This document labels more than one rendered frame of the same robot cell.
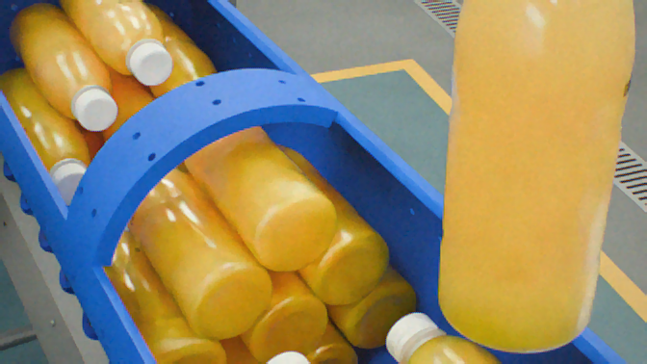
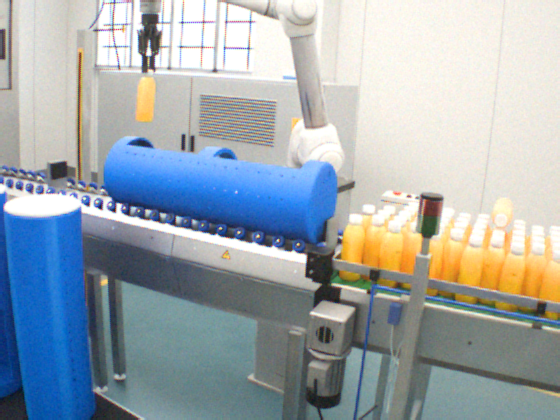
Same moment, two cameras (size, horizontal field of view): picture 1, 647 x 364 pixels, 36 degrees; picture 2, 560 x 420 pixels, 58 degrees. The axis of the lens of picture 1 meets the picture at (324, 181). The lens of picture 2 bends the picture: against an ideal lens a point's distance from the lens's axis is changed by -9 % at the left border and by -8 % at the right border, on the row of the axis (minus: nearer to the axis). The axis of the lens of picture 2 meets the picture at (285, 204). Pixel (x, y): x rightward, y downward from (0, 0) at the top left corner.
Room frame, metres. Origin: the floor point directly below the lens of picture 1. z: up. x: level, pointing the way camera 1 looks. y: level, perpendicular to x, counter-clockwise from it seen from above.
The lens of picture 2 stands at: (2.46, -0.90, 1.55)
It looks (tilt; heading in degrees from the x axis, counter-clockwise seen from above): 14 degrees down; 144
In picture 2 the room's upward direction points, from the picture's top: 4 degrees clockwise
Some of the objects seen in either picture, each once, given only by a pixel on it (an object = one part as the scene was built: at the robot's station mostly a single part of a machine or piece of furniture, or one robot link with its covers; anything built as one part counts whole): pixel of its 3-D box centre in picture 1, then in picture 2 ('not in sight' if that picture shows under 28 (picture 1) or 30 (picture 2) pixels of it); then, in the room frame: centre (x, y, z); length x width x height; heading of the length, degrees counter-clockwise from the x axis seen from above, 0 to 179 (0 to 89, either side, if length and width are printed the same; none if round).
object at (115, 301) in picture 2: not in sight; (116, 323); (0.15, -0.16, 0.31); 0.06 x 0.06 x 0.63; 30
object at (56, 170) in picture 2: not in sight; (57, 177); (-0.06, -0.36, 1.00); 0.10 x 0.04 x 0.15; 120
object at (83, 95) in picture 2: not in sight; (83, 191); (-0.37, -0.16, 0.85); 0.06 x 0.06 x 1.70; 30
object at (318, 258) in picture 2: not in sight; (320, 264); (1.23, 0.16, 0.95); 0.10 x 0.07 x 0.10; 120
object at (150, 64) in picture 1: (151, 64); not in sight; (0.87, 0.17, 1.16); 0.04 x 0.02 x 0.04; 120
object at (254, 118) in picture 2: not in sight; (209, 168); (-1.27, 1.08, 0.72); 2.15 x 0.54 x 1.45; 23
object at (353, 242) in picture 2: not in sight; (352, 249); (1.26, 0.26, 0.99); 0.07 x 0.07 x 0.19
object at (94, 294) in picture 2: not in sight; (97, 334); (0.22, -0.28, 0.31); 0.06 x 0.06 x 0.63; 30
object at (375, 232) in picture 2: not in sight; (374, 250); (1.30, 0.32, 0.99); 0.07 x 0.07 x 0.19
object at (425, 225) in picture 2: not in sight; (428, 223); (1.60, 0.19, 1.18); 0.06 x 0.06 x 0.05
